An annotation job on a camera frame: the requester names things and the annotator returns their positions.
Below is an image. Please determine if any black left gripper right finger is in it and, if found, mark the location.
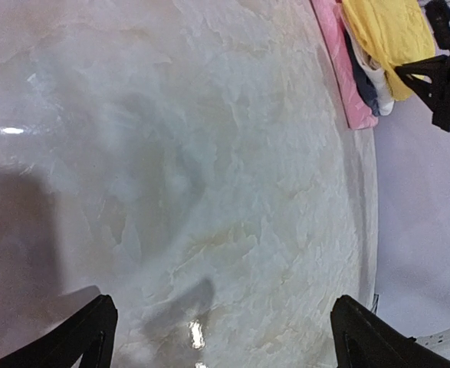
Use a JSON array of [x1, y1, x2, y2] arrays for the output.
[[330, 295, 450, 368]]

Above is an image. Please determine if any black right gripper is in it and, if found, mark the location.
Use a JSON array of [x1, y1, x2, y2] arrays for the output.
[[395, 55, 450, 133]]

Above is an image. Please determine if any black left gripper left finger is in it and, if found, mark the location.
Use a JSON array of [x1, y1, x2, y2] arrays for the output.
[[0, 294, 118, 367]]

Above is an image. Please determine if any white t-shirt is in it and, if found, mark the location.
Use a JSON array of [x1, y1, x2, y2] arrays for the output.
[[347, 30, 395, 117]]

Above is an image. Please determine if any yellow garment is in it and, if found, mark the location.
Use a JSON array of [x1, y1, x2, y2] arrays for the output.
[[342, 0, 436, 101]]

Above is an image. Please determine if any folded navy blue garment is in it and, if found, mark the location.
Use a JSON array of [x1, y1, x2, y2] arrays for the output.
[[343, 31, 380, 117]]

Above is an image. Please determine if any folded pink garment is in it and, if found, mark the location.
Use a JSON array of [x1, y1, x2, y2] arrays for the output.
[[311, 0, 378, 130]]

